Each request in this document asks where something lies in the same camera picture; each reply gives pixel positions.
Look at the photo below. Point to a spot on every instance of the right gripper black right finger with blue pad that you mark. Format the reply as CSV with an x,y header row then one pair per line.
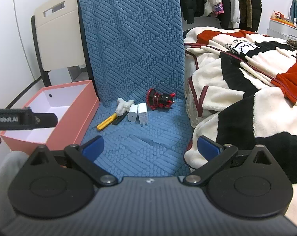
x,y
218,157

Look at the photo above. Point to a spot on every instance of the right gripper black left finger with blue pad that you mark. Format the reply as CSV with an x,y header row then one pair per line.
x,y
83,157

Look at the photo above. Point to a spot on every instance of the yellow utility knife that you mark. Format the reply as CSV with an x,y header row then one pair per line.
x,y
106,122

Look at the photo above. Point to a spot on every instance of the white fluffy hair clip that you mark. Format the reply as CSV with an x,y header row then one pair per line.
x,y
123,106

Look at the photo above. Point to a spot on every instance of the white charger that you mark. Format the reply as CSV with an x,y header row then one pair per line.
x,y
132,114
143,114

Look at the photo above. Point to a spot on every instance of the red black toy figure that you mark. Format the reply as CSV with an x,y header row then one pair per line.
x,y
154,99

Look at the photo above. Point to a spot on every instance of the floral bed sheet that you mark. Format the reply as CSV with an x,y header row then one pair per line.
x,y
191,109

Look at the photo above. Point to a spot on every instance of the pink cardboard box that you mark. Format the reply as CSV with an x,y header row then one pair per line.
x,y
66,111

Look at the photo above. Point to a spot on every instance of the white red black blanket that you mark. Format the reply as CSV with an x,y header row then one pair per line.
x,y
244,86

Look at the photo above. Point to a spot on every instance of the grey trouser leg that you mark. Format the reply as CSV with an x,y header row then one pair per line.
x,y
11,165

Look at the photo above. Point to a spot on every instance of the beige folding chair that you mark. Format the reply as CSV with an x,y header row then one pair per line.
x,y
60,44

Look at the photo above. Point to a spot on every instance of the blue textured chair cover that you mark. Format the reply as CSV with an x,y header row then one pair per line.
x,y
134,46

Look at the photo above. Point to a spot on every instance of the white dresser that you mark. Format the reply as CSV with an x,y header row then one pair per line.
x,y
280,30

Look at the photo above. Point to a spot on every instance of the red white toy on dresser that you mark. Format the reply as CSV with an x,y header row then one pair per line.
x,y
277,16

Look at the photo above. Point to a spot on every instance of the hanging dark coats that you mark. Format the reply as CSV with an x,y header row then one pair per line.
x,y
242,14

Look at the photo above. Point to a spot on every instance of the teal mirror ornament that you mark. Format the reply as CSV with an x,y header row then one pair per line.
x,y
293,11

